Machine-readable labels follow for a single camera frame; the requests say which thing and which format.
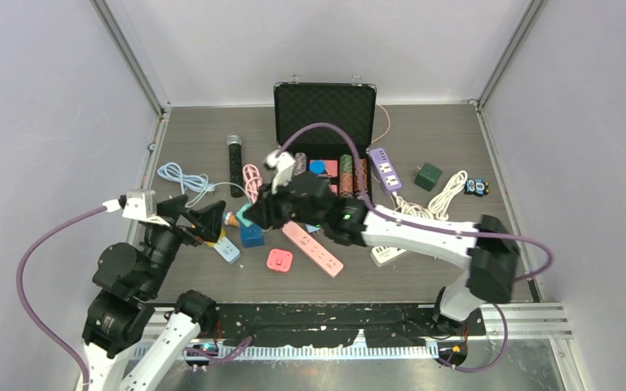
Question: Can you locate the light blue coiled cable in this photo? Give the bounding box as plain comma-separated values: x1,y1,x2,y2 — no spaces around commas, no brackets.
156,161,223,209

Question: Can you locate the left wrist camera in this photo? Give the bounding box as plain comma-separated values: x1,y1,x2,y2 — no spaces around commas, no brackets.
102,189,170,226

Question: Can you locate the pink coiled cable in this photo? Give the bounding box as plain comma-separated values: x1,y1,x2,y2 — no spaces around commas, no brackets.
242,164,264,204

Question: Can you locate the blue cube socket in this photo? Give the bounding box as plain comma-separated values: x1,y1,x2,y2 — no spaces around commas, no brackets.
239,224,265,248

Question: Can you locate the white power strip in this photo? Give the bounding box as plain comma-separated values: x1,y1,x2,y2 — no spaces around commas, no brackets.
370,246,407,267

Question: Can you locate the blue round chip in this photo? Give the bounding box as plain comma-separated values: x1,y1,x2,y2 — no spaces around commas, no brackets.
309,160,326,175

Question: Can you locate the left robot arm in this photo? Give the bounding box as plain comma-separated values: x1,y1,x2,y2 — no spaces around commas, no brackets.
79,190,226,390

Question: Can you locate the pink power strip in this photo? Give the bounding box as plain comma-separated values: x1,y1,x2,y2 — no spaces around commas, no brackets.
281,222,344,278

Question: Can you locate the small cone figurine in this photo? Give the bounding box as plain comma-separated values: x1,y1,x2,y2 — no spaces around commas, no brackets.
223,212,240,227

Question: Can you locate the yellow cube adapter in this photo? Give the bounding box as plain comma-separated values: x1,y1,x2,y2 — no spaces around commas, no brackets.
204,229,226,248

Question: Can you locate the pink square adapter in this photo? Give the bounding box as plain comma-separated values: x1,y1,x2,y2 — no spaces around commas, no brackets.
266,248,293,273

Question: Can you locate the purple power strip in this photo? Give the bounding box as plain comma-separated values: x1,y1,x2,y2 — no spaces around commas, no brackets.
368,147,402,196

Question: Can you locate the blue owl toy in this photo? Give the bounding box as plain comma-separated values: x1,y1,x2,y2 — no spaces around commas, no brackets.
464,178,490,197

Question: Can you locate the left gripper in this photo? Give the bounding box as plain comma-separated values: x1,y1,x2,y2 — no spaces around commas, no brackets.
143,194,225,293

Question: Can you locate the black poker chip case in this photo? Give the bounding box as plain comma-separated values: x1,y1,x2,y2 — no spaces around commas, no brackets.
273,82,377,196

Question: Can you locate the teal small cube adapter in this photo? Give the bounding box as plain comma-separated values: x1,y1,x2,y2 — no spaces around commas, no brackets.
236,204,253,227

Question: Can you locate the dark green cube adapter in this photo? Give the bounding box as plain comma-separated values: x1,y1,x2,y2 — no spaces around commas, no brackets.
414,163,443,191

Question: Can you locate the white coiled cable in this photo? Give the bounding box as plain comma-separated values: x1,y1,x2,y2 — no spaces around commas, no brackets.
390,170,469,222

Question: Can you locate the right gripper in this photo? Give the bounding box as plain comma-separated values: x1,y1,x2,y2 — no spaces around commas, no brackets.
245,176,325,232

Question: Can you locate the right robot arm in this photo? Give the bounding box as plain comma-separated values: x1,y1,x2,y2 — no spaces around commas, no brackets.
244,173,520,335

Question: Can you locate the light blue power strip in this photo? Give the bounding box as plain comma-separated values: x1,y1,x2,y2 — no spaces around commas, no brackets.
213,236,241,264

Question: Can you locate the black cylinder tube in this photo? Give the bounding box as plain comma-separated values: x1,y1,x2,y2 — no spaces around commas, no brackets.
227,134,244,198

